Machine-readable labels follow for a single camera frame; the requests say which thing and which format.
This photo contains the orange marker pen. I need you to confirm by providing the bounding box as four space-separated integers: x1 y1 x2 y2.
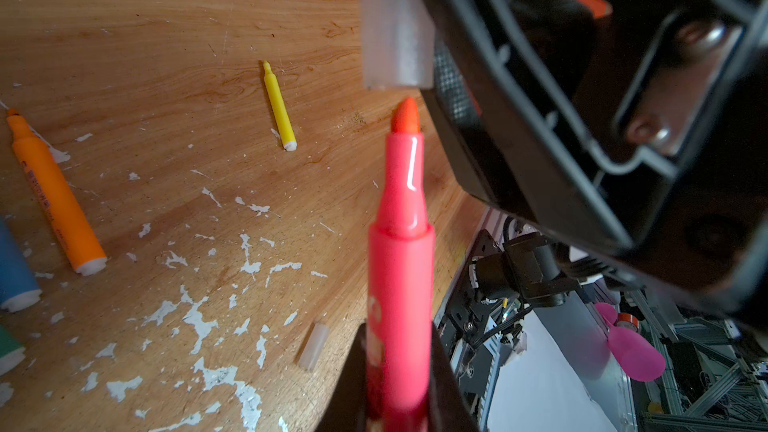
6 109 107 276

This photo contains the pink highlighter pen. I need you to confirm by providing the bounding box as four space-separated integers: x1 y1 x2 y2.
366 97 435 431

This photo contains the clear pen cap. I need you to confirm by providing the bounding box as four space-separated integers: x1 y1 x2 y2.
361 0 435 90
298 323 330 371

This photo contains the yellow highlighter pen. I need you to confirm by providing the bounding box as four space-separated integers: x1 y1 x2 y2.
262 61 297 152

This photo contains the blue marker pen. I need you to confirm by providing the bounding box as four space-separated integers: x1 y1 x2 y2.
0 221 42 313

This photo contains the pink handheld fan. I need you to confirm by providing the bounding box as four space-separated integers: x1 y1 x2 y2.
595 303 666 382

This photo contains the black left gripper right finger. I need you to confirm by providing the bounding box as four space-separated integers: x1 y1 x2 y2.
428 325 478 432

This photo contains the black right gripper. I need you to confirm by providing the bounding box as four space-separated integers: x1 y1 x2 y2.
423 0 767 327

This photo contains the green marker pen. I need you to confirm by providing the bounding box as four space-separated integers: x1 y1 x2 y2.
0 326 26 375

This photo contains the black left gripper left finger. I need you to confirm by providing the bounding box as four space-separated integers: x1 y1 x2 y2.
316 323 367 432

